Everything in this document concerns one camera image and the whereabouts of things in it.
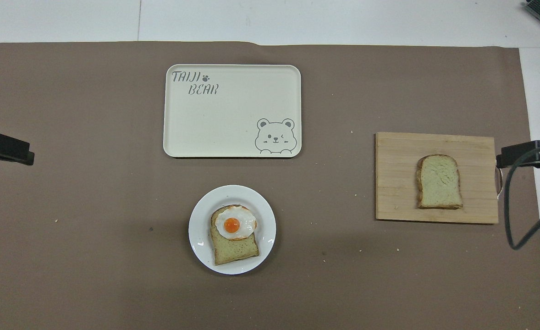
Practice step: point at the cream tray with bear print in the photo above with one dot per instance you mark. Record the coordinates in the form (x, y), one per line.
(224, 123)

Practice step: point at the white round plate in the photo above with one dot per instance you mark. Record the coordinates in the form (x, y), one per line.
(201, 215)

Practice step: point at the wooden cutting board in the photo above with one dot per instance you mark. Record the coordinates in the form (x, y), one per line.
(396, 183)

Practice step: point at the bread slice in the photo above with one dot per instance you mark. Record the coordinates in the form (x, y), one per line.
(233, 251)
(438, 183)

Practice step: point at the fried egg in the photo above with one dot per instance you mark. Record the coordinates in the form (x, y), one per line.
(238, 220)

